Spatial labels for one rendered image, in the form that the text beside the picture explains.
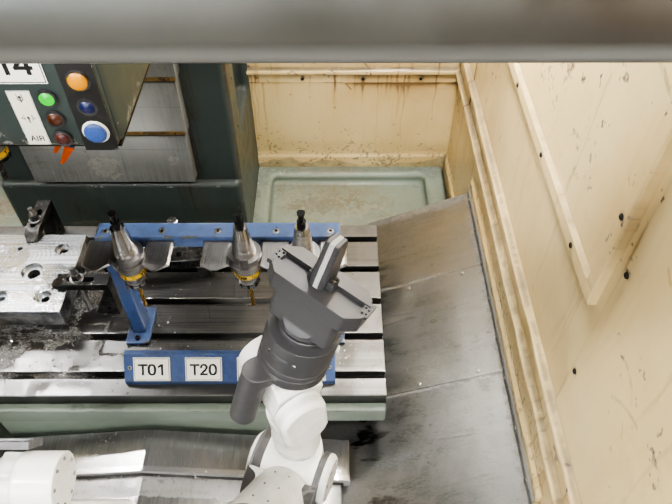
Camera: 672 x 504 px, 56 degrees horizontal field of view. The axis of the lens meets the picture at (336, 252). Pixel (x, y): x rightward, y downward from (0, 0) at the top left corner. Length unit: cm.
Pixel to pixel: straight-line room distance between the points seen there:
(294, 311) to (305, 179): 159
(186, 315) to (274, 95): 87
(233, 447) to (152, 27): 134
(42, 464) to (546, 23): 69
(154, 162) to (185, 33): 161
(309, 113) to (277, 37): 193
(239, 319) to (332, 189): 87
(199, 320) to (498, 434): 71
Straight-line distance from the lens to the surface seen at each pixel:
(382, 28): 21
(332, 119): 215
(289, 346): 72
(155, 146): 178
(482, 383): 151
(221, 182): 186
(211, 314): 152
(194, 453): 151
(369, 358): 143
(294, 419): 79
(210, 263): 120
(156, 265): 122
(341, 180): 226
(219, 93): 168
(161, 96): 167
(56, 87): 91
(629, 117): 93
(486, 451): 145
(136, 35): 22
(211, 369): 140
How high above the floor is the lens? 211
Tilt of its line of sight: 49 degrees down
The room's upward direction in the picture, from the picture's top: straight up
